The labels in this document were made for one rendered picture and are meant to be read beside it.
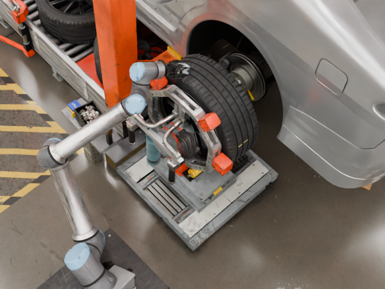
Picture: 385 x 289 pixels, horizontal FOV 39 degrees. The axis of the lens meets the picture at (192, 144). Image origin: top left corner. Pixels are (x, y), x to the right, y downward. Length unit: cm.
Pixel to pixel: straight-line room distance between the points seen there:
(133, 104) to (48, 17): 178
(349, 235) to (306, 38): 172
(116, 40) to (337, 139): 127
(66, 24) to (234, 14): 162
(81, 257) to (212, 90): 111
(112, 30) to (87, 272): 128
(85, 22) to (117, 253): 174
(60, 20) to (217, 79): 164
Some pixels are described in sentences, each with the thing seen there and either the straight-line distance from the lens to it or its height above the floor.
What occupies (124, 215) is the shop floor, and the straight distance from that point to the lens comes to 380.
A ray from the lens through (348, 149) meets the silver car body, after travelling 291.
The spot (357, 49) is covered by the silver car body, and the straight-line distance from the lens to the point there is 256.
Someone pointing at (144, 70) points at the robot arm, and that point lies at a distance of 272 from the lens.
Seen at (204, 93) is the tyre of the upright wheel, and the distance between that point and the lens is 288.
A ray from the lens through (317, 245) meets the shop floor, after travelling 386.
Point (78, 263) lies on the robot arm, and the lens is 301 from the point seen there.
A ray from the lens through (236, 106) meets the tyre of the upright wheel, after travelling 293.
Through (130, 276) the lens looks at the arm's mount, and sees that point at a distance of 307.
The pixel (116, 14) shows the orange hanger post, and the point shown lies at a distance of 288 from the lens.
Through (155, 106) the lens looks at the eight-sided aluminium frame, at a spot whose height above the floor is 79.
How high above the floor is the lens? 343
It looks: 57 degrees down
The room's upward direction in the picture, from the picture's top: 6 degrees clockwise
